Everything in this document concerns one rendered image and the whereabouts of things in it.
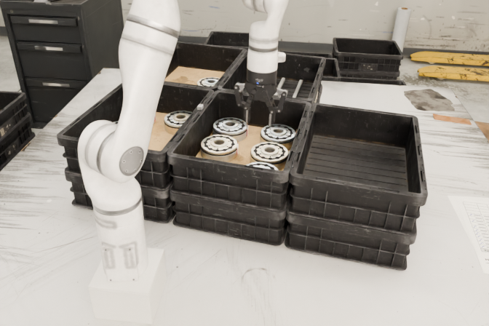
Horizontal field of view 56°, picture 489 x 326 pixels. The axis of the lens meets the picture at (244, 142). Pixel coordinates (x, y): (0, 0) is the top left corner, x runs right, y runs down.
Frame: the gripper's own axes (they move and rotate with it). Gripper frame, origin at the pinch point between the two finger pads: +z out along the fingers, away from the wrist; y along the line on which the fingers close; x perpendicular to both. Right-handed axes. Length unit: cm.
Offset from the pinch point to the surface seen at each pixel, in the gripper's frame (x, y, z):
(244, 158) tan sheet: -0.3, -3.6, 12.9
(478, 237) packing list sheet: 1, 60, 25
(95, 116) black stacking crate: -3.4, -47.0, 5.9
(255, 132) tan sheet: 14.6, -4.2, 12.7
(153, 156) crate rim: -20.1, -20.8, 3.9
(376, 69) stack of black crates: 170, 32, 44
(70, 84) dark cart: 104, -136, 52
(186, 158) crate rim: -19.9, -12.4, 3.2
